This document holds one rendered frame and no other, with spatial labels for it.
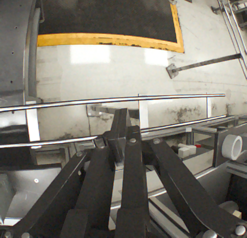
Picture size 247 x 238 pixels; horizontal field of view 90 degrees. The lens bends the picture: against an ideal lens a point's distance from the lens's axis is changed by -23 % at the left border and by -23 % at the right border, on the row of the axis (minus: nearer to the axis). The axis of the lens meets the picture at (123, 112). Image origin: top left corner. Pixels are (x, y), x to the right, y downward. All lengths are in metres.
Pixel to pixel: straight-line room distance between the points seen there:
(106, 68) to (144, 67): 0.36
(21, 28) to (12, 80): 0.20
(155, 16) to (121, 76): 0.77
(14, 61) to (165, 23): 1.50
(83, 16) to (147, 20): 0.62
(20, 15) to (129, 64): 1.01
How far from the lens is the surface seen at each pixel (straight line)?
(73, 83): 1.26
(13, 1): 0.76
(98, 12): 1.50
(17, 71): 0.60
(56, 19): 1.42
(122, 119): 0.16
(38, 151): 1.13
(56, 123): 1.25
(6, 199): 0.36
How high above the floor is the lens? 1.24
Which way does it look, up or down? 69 degrees down
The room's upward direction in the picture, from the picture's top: 98 degrees clockwise
